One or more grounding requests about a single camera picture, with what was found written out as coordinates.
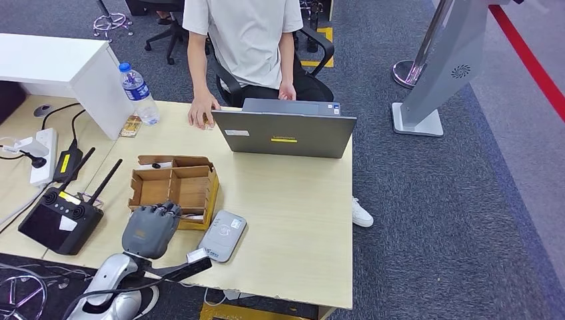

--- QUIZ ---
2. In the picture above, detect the person's right hand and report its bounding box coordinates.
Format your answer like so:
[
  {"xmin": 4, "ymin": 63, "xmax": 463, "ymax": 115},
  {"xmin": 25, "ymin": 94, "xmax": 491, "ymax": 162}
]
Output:
[{"xmin": 187, "ymin": 90, "xmax": 222, "ymax": 131}]

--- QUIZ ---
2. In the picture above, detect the person's left hand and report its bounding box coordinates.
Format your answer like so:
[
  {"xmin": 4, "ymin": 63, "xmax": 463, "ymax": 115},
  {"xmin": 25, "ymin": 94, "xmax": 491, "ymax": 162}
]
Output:
[{"xmin": 278, "ymin": 81, "xmax": 298, "ymax": 101}]

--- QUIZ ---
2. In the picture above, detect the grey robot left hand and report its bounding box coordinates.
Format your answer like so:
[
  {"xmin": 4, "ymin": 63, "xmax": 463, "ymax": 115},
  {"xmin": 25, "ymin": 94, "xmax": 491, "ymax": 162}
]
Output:
[{"xmin": 121, "ymin": 201, "xmax": 183, "ymax": 261}]

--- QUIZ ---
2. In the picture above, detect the person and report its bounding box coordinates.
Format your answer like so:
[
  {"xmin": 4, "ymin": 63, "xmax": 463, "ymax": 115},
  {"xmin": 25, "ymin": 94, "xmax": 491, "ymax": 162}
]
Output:
[{"xmin": 182, "ymin": 0, "xmax": 336, "ymax": 131}]

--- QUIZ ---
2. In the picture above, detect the brown patterned card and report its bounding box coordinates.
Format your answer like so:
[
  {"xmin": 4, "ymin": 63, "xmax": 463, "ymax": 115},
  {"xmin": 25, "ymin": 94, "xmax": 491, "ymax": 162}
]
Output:
[{"xmin": 120, "ymin": 115, "xmax": 143, "ymax": 139}]

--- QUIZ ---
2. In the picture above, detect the grey card reader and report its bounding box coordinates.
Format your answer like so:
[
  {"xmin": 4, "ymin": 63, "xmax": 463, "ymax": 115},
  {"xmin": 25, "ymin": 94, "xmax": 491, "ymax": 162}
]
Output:
[{"xmin": 197, "ymin": 209, "xmax": 248, "ymax": 263}]

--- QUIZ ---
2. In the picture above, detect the grey laptop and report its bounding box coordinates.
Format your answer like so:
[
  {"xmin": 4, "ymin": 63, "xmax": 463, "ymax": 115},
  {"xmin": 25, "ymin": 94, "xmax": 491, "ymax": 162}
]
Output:
[{"xmin": 211, "ymin": 97, "xmax": 358, "ymax": 160}]

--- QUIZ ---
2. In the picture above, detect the black office chair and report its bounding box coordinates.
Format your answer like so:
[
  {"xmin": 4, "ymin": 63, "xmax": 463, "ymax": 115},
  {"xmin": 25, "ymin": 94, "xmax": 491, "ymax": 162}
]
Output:
[
  {"xmin": 206, "ymin": 24, "xmax": 335, "ymax": 109},
  {"xmin": 125, "ymin": 0, "xmax": 213, "ymax": 66}
]

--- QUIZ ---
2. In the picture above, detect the cardboard organizer box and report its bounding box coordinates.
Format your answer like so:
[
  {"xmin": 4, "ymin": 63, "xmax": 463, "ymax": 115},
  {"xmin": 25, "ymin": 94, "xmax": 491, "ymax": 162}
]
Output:
[{"xmin": 128, "ymin": 154, "xmax": 221, "ymax": 231}]

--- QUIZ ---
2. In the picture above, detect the clear plastic water bottle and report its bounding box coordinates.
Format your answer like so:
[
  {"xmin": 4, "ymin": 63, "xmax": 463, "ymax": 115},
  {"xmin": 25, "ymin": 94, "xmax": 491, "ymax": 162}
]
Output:
[{"xmin": 118, "ymin": 61, "xmax": 161, "ymax": 127}]

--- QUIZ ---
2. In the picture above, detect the black white-soled shoe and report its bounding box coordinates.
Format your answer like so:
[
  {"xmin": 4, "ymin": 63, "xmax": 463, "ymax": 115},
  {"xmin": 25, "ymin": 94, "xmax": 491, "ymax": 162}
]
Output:
[{"xmin": 128, "ymin": 286, "xmax": 160, "ymax": 320}]

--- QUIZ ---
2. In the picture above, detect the black equipment stand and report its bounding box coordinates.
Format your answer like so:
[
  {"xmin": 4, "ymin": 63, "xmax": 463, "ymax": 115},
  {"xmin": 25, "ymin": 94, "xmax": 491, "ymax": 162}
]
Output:
[{"xmin": 300, "ymin": 0, "xmax": 325, "ymax": 54}]

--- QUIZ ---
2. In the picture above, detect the black controller with antennas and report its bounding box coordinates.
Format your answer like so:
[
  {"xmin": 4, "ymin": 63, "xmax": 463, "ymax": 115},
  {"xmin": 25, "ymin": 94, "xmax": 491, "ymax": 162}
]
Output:
[{"xmin": 17, "ymin": 147, "xmax": 123, "ymax": 257}]

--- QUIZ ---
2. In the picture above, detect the black power adapter yellow label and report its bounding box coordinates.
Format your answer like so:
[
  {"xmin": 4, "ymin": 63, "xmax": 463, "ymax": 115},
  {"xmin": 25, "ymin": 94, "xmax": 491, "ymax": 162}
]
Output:
[{"xmin": 53, "ymin": 140, "xmax": 84, "ymax": 184}]

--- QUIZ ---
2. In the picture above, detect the white desk cabinet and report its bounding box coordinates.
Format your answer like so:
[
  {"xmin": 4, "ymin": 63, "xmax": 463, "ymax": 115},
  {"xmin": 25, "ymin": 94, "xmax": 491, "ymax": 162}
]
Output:
[{"xmin": 0, "ymin": 33, "xmax": 135, "ymax": 141}]

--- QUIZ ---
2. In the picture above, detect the yellow box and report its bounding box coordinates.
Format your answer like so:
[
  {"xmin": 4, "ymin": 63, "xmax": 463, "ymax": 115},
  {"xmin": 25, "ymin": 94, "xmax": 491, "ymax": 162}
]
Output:
[{"xmin": 199, "ymin": 303, "xmax": 310, "ymax": 320}]

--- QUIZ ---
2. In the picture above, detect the white power strip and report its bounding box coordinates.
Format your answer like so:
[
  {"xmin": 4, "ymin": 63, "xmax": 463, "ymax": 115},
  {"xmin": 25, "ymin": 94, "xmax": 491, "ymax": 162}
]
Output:
[{"xmin": 28, "ymin": 128, "xmax": 59, "ymax": 187}]

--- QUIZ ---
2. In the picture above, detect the chrome stool base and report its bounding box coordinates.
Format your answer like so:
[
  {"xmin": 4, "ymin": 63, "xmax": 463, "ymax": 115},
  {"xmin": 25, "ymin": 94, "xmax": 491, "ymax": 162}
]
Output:
[
  {"xmin": 0, "ymin": 274, "xmax": 49, "ymax": 320},
  {"xmin": 93, "ymin": 0, "xmax": 134, "ymax": 44}
]

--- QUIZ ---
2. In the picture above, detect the black plug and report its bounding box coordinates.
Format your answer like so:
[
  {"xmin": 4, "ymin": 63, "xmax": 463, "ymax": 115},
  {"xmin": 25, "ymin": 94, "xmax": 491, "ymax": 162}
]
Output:
[{"xmin": 0, "ymin": 150, "xmax": 48, "ymax": 170}]

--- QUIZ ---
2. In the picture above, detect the white shoe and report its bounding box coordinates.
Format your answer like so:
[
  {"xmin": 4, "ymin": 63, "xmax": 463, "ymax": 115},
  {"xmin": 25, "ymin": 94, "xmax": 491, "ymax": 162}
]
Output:
[{"xmin": 352, "ymin": 197, "xmax": 374, "ymax": 228}]

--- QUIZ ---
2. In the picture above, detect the white charger plug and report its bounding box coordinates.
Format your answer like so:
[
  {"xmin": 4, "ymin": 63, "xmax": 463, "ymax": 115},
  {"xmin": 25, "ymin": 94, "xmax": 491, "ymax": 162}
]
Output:
[{"xmin": 0, "ymin": 135, "xmax": 49, "ymax": 158}]

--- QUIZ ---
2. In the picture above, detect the silver kiosk stand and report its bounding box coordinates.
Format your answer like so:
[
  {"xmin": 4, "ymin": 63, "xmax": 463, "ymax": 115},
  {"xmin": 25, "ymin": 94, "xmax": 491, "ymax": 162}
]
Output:
[{"xmin": 391, "ymin": 0, "xmax": 526, "ymax": 138}]

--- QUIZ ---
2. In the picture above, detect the dark maroon seat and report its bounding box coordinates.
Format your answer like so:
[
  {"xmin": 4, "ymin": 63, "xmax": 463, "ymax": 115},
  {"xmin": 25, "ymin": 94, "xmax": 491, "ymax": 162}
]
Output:
[{"xmin": 0, "ymin": 81, "xmax": 27, "ymax": 125}]

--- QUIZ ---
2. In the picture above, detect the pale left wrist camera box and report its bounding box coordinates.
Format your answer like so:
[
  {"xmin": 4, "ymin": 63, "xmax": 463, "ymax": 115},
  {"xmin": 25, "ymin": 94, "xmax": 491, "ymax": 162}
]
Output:
[{"xmin": 185, "ymin": 247, "xmax": 209, "ymax": 265}]

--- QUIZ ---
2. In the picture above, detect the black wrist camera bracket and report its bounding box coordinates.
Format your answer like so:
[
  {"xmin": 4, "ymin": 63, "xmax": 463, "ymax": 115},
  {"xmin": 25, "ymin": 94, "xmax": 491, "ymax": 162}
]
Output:
[{"xmin": 132, "ymin": 257, "xmax": 213, "ymax": 283}]

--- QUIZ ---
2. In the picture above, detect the white floor cable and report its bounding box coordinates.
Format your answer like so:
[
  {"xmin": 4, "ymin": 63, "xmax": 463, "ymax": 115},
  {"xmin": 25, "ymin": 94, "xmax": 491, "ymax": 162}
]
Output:
[{"xmin": 0, "ymin": 263, "xmax": 96, "ymax": 285}]

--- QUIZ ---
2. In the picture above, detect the chrome stanchion post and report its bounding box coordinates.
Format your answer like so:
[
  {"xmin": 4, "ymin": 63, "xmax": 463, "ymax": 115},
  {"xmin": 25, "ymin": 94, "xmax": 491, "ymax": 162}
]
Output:
[{"xmin": 392, "ymin": 0, "xmax": 456, "ymax": 90}]

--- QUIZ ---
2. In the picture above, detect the black adapter cable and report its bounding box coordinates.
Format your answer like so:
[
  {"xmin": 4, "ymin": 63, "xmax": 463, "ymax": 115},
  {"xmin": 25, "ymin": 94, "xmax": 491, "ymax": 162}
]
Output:
[{"xmin": 70, "ymin": 109, "xmax": 87, "ymax": 149}]

